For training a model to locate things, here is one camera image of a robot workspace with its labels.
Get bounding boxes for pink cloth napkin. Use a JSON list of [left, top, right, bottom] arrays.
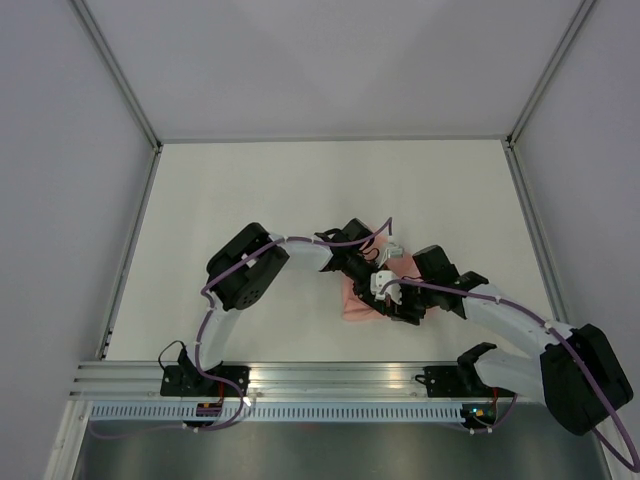
[[341, 250, 420, 322]]

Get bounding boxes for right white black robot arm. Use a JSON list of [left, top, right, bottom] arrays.
[[370, 245, 634, 435]]

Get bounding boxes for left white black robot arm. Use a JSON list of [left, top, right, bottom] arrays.
[[183, 218, 392, 396]]

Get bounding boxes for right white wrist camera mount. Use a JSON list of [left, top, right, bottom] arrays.
[[370, 270, 402, 305]]

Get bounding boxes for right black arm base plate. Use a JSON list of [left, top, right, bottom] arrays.
[[413, 365, 513, 399]]

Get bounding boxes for white slotted cable duct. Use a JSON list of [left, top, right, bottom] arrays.
[[89, 401, 463, 423]]

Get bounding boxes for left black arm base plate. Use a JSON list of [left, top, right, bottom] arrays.
[[160, 364, 250, 398]]

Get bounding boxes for aluminium front rail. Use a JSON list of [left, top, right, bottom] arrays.
[[69, 361, 461, 401]]

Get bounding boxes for right aluminium frame post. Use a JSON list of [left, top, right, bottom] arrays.
[[505, 0, 598, 145]]

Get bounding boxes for aluminium frame post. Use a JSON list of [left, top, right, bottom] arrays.
[[68, 0, 162, 152], [505, 0, 598, 145]]

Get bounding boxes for left aluminium frame post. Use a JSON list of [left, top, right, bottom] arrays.
[[68, 0, 162, 152]]

